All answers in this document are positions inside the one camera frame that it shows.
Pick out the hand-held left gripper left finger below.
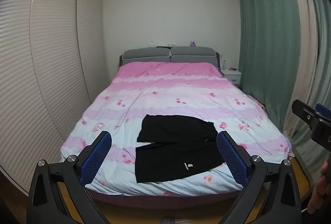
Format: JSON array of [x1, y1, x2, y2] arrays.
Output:
[[27, 131, 112, 224]]

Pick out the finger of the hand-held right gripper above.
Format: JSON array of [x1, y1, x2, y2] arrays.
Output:
[[292, 99, 322, 131], [315, 103, 331, 121]]

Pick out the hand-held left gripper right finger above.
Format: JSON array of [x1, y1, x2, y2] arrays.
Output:
[[217, 131, 302, 224]]

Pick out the black pants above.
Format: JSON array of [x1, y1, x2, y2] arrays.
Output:
[[135, 114, 226, 183]]

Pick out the person's right hand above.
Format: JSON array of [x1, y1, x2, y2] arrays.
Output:
[[307, 159, 331, 214]]

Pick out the green curtain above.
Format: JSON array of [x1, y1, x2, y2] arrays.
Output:
[[282, 0, 331, 180], [236, 0, 302, 134]]

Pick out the white nightstand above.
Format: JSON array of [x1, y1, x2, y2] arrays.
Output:
[[221, 69, 242, 89]]

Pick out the bed with pink floral duvet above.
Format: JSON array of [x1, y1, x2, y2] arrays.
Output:
[[60, 62, 290, 196]]

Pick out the white slatted wardrobe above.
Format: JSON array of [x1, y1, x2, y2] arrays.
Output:
[[0, 0, 104, 193]]

